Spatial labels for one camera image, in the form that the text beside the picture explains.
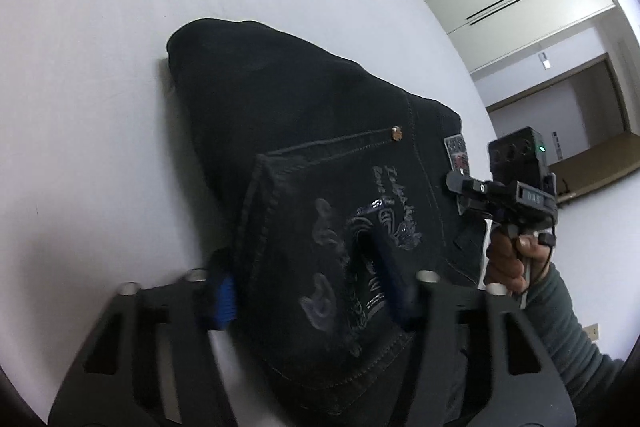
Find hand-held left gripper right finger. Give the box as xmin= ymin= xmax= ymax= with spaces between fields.
xmin=371 ymin=237 xmax=577 ymax=427

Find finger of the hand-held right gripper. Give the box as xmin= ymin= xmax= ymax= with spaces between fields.
xmin=446 ymin=170 xmax=496 ymax=214

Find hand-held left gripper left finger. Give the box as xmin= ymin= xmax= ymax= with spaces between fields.
xmin=47 ymin=257 xmax=237 ymax=427

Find black denim pants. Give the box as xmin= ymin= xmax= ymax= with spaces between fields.
xmin=166 ymin=18 xmax=489 ymax=427

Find person's right forearm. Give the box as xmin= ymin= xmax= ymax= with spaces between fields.
xmin=520 ymin=262 xmax=627 ymax=427

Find person's right hand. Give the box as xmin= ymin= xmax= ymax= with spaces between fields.
xmin=484 ymin=229 xmax=554 ymax=295

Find brown wooden cabinet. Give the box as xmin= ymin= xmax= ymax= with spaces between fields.
xmin=486 ymin=54 xmax=640 ymax=208

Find white bed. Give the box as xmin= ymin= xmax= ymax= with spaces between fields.
xmin=0 ymin=0 xmax=497 ymax=427

